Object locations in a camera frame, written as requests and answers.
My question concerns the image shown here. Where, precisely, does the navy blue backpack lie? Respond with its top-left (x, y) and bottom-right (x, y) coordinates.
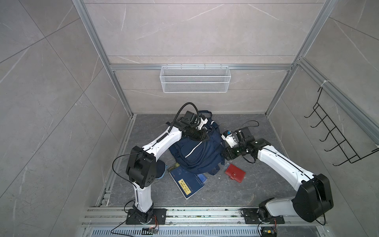
top-left (169, 110), bottom-right (226, 175)

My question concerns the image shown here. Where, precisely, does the dark blue yellow-label book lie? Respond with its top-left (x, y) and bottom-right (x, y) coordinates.
top-left (169, 166), bottom-right (204, 199)

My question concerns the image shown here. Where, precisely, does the colourful landscape cover book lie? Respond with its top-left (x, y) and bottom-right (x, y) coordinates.
top-left (168, 163), bottom-right (207, 186)

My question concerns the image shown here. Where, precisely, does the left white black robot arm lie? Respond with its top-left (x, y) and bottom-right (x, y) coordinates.
top-left (126, 116), bottom-right (208, 214)

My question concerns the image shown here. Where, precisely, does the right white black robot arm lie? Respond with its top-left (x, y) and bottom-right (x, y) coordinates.
top-left (224, 139), bottom-right (334, 223)

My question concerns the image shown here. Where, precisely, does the navy blue pencil case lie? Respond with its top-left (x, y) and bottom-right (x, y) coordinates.
top-left (155, 160), bottom-right (167, 180)

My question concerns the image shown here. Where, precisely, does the red leather wallet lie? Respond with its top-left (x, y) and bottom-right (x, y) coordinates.
top-left (225, 164), bottom-right (246, 183)

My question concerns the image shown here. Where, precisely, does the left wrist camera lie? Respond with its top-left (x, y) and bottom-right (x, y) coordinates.
top-left (194, 115), bottom-right (208, 130)

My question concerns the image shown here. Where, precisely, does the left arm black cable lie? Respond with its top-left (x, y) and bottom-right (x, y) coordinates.
top-left (112, 102), bottom-right (202, 184)

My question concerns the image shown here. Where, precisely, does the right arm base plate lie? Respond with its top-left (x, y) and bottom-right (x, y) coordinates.
top-left (240, 207), bottom-right (285, 224)

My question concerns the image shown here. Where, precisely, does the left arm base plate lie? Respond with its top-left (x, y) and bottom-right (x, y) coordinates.
top-left (126, 208), bottom-right (167, 225)

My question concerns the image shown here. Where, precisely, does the black wire hook rack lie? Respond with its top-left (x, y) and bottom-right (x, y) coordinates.
top-left (304, 87), bottom-right (379, 167)

